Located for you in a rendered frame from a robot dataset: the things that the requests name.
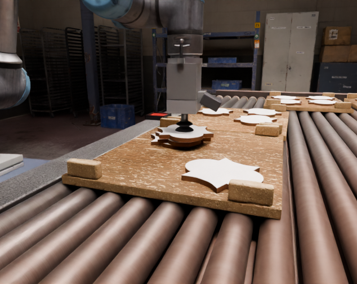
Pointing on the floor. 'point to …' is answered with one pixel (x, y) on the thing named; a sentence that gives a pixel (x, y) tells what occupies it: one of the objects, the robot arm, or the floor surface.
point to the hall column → (90, 65)
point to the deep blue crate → (117, 116)
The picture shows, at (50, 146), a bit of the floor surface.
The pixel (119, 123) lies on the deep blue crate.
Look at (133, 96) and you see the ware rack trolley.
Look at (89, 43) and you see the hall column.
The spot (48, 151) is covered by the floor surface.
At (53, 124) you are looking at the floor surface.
